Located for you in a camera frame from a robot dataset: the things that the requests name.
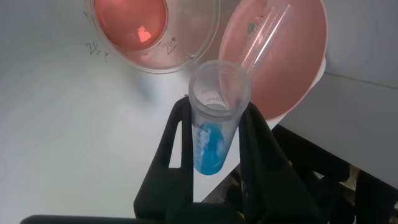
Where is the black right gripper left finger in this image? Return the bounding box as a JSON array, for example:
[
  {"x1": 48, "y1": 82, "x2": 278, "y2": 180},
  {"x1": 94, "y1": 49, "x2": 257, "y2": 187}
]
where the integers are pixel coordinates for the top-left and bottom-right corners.
[{"x1": 133, "y1": 96, "x2": 195, "y2": 224}]

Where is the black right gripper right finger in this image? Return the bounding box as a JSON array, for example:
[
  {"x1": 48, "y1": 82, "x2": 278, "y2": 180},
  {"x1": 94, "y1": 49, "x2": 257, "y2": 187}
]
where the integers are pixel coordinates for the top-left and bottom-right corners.
[{"x1": 238, "y1": 101, "x2": 318, "y2": 224}]

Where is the blue pigment test tube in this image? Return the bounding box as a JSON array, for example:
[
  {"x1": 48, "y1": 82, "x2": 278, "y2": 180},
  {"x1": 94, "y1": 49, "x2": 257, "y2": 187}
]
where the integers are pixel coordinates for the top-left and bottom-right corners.
[{"x1": 188, "y1": 59, "x2": 252, "y2": 176}]

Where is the black stand beside table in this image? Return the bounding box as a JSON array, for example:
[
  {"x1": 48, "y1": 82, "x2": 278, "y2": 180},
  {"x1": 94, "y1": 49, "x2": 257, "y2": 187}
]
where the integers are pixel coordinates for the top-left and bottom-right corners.
[{"x1": 203, "y1": 124, "x2": 398, "y2": 224}]

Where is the pink plastic bowl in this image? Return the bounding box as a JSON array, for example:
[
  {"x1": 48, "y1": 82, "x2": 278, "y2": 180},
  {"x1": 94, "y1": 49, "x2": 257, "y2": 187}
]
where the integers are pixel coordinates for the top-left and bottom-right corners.
[{"x1": 198, "y1": 0, "x2": 329, "y2": 122}]

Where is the clear plastic beaker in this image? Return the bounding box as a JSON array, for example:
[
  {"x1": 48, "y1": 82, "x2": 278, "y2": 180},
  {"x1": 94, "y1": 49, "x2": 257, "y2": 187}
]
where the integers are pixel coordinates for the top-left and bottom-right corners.
[{"x1": 83, "y1": 0, "x2": 221, "y2": 75}]

